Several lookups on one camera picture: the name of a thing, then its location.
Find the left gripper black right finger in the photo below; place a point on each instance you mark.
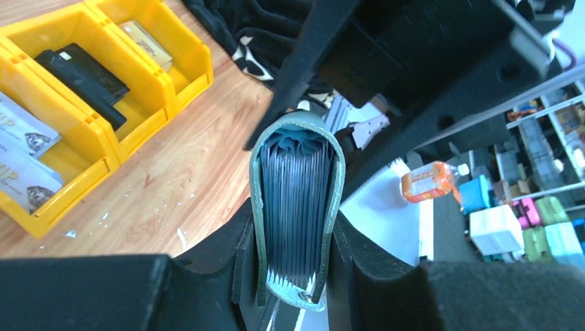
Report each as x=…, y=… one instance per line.
x=370, y=289

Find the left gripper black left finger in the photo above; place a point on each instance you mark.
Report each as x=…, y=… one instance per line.
x=209, y=287

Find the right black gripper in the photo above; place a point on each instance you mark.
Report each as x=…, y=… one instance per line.
x=448, y=65

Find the green leather card holder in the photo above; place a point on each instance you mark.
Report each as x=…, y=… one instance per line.
x=296, y=174

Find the silver VIP cards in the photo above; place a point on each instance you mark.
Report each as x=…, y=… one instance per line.
x=24, y=139

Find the black cards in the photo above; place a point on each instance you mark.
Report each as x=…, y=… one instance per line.
x=88, y=79

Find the orange drink bottle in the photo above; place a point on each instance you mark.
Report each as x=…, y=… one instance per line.
x=431, y=181

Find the black floral blanket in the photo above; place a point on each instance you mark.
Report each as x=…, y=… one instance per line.
x=258, y=35

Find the background storage shelf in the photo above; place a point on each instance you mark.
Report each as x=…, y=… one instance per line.
x=536, y=177

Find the left yellow plastic bin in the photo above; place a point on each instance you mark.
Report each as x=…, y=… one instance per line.
x=52, y=153

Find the yellow plastic bin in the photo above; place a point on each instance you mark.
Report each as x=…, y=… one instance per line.
x=148, y=106
x=163, y=41
x=52, y=153

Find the right yellow plastic bin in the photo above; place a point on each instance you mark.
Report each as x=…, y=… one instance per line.
x=163, y=41

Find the middle yellow plastic bin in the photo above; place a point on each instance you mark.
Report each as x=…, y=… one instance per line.
x=148, y=106

